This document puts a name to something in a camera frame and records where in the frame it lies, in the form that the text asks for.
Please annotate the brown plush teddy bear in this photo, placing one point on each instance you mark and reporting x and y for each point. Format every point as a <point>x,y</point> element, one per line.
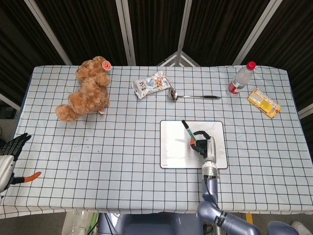
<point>88,95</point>

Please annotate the white screen frame post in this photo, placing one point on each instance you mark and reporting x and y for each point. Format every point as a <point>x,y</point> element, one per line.
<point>254,31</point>
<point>49,34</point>
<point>9,101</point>
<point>127,31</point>
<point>305,111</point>
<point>184,24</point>

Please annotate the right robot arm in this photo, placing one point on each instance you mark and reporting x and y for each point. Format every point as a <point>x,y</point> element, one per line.
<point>210,193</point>

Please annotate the silver snack packet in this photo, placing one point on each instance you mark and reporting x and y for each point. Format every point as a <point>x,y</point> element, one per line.
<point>150,85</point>

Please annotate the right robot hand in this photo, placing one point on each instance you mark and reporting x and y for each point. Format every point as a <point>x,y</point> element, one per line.
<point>210,149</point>

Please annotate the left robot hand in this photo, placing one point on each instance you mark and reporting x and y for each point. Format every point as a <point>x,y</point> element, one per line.
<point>8,150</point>

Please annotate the yellow snack packet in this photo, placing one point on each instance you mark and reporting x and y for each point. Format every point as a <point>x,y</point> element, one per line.
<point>264,102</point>

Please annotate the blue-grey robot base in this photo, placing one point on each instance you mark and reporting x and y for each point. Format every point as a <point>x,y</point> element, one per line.
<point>151,224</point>

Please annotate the white drawing board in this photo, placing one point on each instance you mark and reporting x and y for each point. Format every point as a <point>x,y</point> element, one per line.
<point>176,151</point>

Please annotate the clear plastic bottle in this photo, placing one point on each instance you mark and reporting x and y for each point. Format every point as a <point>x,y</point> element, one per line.
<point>78,224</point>

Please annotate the white black checked tablecloth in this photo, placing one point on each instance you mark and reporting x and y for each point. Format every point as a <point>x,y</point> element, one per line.
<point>122,159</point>

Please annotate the clear bottle red cap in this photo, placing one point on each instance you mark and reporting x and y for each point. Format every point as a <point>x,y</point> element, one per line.
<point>239,79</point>

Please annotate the white screen foot frame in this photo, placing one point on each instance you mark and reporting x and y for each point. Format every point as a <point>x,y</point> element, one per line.
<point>179,58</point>

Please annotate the white shoe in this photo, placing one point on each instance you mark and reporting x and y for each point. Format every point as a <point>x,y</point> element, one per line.
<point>302,227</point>

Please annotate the marker pen with black cap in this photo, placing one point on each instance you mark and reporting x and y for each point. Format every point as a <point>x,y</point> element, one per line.
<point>188,131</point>

